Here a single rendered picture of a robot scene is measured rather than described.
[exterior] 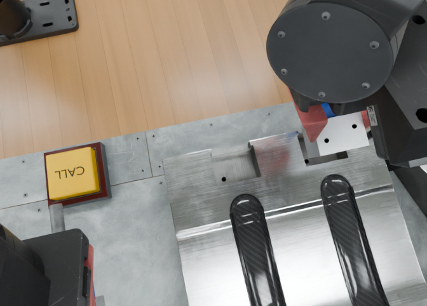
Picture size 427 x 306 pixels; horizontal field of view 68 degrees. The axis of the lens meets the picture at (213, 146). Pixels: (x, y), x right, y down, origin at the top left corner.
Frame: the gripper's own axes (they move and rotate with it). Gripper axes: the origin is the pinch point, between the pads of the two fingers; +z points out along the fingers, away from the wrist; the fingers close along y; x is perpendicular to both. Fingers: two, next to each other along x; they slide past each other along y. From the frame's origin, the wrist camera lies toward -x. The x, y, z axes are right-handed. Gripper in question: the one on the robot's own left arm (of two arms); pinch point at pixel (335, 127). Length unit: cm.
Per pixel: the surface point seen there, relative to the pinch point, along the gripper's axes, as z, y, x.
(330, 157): 8.6, 1.0, 1.3
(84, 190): 6.0, -30.8, 3.0
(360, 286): 12.3, -0.4, -13.4
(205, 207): 5.0, -15.4, -3.5
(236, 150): 4.9, -10.5, 3.1
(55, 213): -2.5, -28.6, -4.2
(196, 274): 7.5, -17.8, -9.8
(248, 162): 6.7, -9.4, 2.1
